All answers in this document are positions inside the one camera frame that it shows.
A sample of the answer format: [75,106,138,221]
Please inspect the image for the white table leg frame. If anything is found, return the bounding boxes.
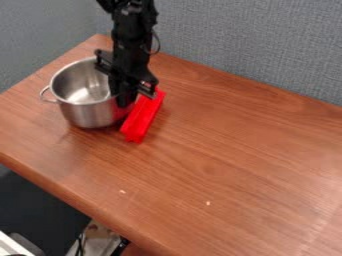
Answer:
[66,220,130,256]

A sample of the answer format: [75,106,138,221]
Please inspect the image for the stainless steel pot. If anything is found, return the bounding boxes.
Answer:
[41,57,134,129]

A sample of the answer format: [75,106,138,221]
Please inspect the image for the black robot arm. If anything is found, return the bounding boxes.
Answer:
[95,0,159,108]

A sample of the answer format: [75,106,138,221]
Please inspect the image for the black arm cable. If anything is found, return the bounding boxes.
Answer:
[147,30,163,56]

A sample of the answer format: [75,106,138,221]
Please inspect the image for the red block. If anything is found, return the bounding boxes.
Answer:
[121,89,166,143]

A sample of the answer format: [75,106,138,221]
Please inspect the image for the white object at corner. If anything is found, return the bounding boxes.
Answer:
[0,230,36,256]

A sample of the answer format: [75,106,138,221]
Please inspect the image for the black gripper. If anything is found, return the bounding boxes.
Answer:
[95,49,159,107]

